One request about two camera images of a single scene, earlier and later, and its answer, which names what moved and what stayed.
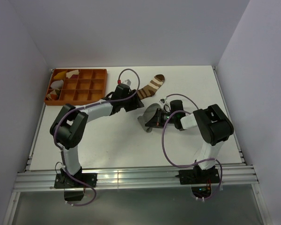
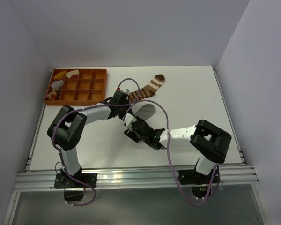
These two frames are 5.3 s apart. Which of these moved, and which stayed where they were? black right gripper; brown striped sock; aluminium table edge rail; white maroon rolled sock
Moved: black right gripper
Stayed: white maroon rolled sock; aluminium table edge rail; brown striped sock
